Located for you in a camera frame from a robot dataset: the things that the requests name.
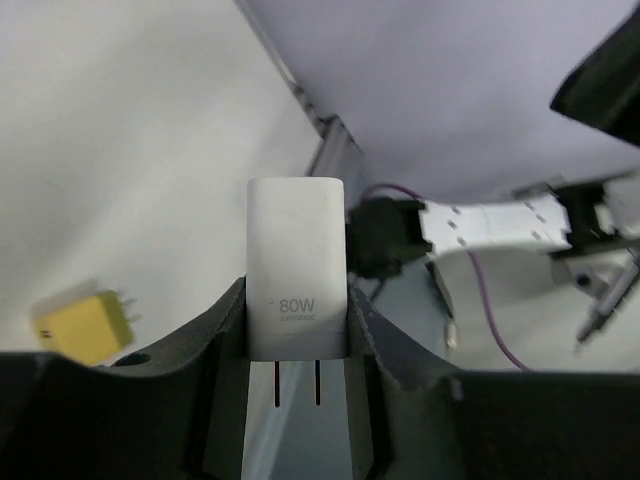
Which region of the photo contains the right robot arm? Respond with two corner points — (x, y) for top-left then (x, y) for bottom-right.
(346, 10), (639, 280)

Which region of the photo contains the white 80W charger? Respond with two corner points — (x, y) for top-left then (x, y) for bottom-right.
(246, 176), (348, 407)

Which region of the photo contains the aluminium right rail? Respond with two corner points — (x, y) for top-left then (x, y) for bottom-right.
(235, 1), (372, 185)

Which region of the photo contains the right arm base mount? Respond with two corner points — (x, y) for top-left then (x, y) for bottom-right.
(551, 238), (639, 348)

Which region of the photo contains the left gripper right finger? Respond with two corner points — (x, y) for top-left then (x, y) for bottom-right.
(344, 287), (639, 479)

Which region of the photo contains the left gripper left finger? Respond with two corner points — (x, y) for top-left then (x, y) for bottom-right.
(1, 280), (250, 479)

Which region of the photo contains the yellow charger plug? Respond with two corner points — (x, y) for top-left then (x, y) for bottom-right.
(33, 290), (134, 366)

